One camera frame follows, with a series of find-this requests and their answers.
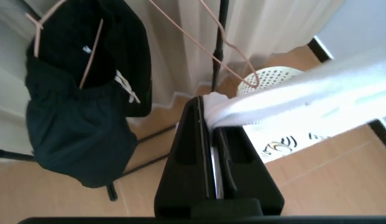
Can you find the beige curtain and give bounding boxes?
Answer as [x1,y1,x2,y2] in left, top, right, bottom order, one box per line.
[0,0,346,161]

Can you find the white laundry basket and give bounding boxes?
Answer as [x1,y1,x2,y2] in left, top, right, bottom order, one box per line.
[236,66,304,97]

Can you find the black shorts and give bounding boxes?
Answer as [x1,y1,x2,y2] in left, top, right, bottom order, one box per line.
[24,0,152,189]

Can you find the black clothes rack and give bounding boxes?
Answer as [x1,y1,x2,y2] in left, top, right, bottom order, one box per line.
[0,0,231,202]

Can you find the pink clothes hanger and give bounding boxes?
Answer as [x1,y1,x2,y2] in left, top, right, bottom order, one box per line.
[147,0,261,89]
[24,0,105,90]

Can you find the white printed garment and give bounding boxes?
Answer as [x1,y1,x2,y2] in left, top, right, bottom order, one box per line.
[203,46,386,164]

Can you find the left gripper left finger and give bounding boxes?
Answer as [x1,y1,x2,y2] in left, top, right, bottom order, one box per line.
[154,95,217,218]

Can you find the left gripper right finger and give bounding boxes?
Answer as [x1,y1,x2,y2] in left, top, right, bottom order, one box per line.
[213,126,285,216]

